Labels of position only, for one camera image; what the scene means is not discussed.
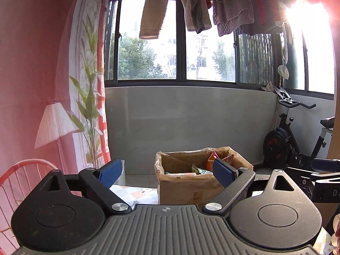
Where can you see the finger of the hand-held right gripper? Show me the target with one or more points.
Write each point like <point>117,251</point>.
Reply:
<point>326,164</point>
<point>302,171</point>

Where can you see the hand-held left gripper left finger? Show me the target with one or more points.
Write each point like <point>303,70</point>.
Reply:
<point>110,172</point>

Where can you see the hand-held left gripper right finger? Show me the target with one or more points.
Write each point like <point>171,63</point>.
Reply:
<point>223,174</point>

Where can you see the brown cardboard box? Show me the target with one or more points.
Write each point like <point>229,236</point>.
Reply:
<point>186,188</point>

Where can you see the white plastic bin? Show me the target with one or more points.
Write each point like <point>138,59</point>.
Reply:
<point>120,171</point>

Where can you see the orange snack packet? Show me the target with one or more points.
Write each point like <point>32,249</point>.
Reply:
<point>229,159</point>
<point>210,163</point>

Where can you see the black exercise bike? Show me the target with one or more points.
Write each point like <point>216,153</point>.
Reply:
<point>287,143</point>

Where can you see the white cloth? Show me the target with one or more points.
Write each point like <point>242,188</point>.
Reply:
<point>268,87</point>

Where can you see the white cap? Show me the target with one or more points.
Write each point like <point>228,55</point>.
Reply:
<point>283,71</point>

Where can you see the perforated metal window panel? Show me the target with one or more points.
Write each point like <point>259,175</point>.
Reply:
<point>256,58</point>

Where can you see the black framed window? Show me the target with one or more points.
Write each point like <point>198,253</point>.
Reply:
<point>148,45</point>

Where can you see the mauve knitted garment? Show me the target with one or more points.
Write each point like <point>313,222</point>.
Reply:
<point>233,13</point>

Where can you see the dark maroon garment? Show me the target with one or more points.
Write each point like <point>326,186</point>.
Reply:
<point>268,8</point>

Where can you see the beige fleece garment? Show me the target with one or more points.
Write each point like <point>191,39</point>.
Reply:
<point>154,10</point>

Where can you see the grey green garment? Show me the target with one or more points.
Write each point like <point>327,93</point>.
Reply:
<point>196,8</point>

